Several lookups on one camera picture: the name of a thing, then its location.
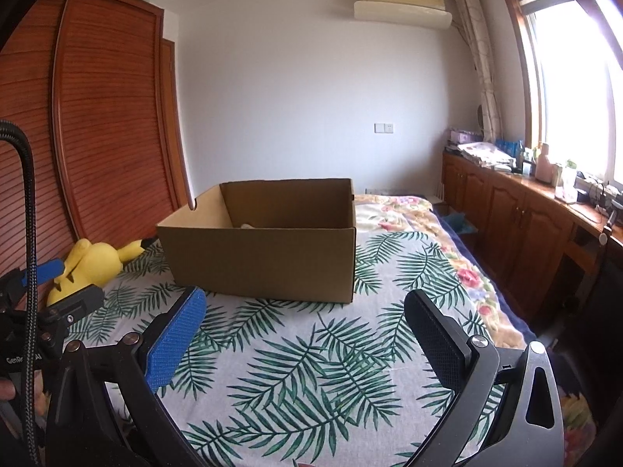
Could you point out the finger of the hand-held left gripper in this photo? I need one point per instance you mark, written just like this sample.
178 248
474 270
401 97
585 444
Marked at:
48 270
80 301

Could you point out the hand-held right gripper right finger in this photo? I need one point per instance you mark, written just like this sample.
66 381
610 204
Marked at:
438 345

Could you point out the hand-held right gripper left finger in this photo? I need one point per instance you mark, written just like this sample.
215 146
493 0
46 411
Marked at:
175 345

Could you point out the brown cardboard box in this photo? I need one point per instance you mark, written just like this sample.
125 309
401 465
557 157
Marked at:
263 262

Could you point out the person's left hand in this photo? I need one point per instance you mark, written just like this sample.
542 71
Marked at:
7 391

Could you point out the yellow plush toy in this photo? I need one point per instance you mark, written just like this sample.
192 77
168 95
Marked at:
87 265

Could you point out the teal basket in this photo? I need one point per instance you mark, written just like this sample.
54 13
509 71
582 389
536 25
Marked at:
460 226

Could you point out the leaf print bedsheet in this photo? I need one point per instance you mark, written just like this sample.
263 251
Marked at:
301 350

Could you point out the floral blanket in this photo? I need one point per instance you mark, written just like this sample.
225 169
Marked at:
404 214

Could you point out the long wooden cabinet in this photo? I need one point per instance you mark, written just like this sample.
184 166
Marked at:
511 219

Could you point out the white radiator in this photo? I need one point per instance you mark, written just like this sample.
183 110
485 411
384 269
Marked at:
440 192

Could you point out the wooden slatted wardrobe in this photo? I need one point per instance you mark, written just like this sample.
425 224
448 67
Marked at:
112 107

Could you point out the stack of folded cloths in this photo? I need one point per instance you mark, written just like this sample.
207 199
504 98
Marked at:
484 153

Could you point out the clear plastic container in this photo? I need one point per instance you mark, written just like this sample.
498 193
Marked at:
564 189

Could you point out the pink bottle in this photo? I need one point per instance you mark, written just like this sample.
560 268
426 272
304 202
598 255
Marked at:
544 165

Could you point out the pink box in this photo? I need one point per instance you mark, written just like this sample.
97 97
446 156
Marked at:
462 136

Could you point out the blue packs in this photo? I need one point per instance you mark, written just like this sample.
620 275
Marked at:
510 147

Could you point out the dark small desk devices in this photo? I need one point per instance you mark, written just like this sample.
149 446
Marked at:
596 194

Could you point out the small dark fan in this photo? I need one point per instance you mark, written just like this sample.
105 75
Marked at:
481 119

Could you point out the patterned beige curtain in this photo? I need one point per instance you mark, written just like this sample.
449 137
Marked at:
482 58

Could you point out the wooden framed window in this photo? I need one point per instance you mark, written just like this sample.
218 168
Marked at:
569 82

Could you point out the white wall switch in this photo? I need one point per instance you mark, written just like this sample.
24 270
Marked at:
384 128

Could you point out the wall air conditioner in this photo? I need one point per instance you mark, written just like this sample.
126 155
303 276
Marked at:
401 2

